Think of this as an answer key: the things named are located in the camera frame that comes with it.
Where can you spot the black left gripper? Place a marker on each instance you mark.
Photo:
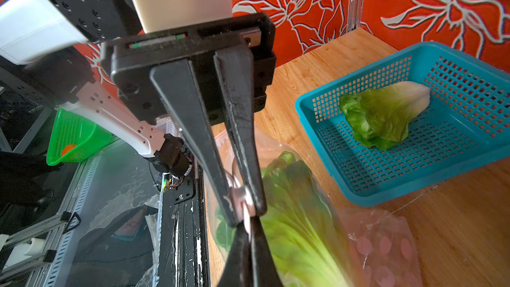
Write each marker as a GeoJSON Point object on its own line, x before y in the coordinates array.
{"type": "Point", "coordinates": [147, 72]}

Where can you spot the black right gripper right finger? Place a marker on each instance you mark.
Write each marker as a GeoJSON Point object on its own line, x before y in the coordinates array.
{"type": "Point", "coordinates": [264, 271]}

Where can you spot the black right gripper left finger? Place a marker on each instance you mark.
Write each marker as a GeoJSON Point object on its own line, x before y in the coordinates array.
{"type": "Point", "coordinates": [238, 271]}

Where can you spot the green chinese cabbage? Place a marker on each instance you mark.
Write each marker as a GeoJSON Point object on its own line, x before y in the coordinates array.
{"type": "Point", "coordinates": [381, 117]}
{"type": "Point", "coordinates": [307, 242]}

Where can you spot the clear pink zipper bag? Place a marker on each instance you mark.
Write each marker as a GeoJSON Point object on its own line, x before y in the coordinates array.
{"type": "Point", "coordinates": [381, 246]}

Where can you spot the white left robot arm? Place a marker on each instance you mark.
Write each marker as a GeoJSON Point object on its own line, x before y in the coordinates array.
{"type": "Point", "coordinates": [51, 54]}

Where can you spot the green plastic basket outside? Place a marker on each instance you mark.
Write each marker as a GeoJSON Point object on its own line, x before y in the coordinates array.
{"type": "Point", "coordinates": [75, 138]}

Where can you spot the teal plastic basket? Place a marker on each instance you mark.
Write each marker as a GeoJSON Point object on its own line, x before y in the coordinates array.
{"type": "Point", "coordinates": [465, 126]}

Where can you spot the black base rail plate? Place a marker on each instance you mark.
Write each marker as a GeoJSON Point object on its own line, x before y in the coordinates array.
{"type": "Point", "coordinates": [183, 254]}

